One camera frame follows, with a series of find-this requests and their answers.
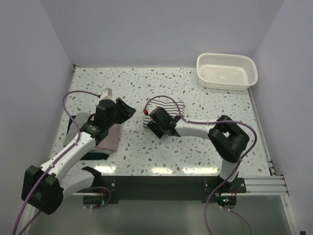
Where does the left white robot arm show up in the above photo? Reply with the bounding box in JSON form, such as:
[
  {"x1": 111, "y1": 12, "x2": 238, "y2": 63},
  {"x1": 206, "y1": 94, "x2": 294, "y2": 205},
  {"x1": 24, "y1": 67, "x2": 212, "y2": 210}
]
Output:
[{"x1": 22, "y1": 98, "x2": 136, "y2": 215}]

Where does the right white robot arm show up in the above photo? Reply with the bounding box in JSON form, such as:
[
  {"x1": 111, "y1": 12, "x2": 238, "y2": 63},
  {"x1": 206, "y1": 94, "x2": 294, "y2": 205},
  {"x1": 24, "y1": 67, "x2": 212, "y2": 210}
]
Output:
[{"x1": 143, "y1": 107, "x2": 250, "y2": 192}]

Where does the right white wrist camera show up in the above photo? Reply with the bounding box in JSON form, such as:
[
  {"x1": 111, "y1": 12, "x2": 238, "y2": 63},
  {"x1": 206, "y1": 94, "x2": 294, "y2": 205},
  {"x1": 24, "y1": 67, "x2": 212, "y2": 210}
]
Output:
[{"x1": 143, "y1": 104, "x2": 157, "y2": 116}]

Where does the white plastic basket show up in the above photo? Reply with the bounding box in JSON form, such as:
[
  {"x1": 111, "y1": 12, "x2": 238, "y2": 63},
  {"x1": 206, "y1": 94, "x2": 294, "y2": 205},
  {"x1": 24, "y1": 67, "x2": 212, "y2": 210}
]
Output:
[{"x1": 196, "y1": 53, "x2": 258, "y2": 91}]

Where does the pink folded tank top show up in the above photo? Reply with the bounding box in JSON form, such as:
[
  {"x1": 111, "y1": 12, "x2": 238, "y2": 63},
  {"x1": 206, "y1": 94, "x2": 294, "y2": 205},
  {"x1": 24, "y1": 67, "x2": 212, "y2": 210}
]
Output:
[{"x1": 95, "y1": 124, "x2": 121, "y2": 152}]

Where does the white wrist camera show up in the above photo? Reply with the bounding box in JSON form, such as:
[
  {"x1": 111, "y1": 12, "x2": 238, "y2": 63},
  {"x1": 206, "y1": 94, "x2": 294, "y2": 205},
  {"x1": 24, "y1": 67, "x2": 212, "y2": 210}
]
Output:
[
  {"x1": 99, "y1": 88, "x2": 113, "y2": 101},
  {"x1": 143, "y1": 104, "x2": 157, "y2": 116}
]

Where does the purple cable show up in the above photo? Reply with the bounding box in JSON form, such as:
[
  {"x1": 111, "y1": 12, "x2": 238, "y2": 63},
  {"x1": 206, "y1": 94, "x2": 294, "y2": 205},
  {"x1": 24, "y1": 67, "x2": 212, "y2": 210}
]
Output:
[
  {"x1": 12, "y1": 90, "x2": 112, "y2": 235},
  {"x1": 144, "y1": 95, "x2": 259, "y2": 235}
]

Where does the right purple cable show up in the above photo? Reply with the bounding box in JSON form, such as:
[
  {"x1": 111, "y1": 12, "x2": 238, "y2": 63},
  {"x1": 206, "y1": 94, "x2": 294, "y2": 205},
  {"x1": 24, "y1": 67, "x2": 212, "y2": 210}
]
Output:
[{"x1": 144, "y1": 95, "x2": 259, "y2": 235}]

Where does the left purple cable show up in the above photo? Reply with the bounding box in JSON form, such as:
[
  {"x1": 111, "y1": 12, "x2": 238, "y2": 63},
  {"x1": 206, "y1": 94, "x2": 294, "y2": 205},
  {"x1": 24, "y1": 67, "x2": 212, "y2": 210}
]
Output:
[{"x1": 12, "y1": 90, "x2": 112, "y2": 235}]

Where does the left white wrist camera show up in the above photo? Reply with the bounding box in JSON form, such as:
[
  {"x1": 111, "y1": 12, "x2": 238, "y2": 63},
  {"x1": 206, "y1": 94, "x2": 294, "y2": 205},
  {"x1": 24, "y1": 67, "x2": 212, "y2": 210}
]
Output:
[{"x1": 99, "y1": 88, "x2": 113, "y2": 101}]

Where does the black white striped tank top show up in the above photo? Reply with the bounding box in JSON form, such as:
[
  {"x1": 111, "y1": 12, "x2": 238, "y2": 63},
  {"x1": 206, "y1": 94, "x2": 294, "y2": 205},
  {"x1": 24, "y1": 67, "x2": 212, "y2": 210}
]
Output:
[{"x1": 147, "y1": 97, "x2": 185, "y2": 117}]

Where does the navy folded tank top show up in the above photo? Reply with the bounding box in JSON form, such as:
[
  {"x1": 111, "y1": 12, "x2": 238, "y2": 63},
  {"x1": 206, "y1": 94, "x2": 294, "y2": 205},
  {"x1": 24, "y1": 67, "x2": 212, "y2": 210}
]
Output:
[{"x1": 64, "y1": 120, "x2": 109, "y2": 161}]

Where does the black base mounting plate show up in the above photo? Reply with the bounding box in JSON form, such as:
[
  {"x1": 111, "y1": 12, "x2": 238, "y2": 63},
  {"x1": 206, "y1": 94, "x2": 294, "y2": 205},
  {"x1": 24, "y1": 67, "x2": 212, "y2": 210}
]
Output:
[{"x1": 72, "y1": 168, "x2": 246, "y2": 205}]

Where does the grey folded tank top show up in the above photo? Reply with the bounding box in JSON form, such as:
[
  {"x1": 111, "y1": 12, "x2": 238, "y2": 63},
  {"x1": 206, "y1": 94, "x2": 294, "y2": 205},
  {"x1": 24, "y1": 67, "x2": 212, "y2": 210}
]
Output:
[{"x1": 64, "y1": 112, "x2": 90, "y2": 147}]

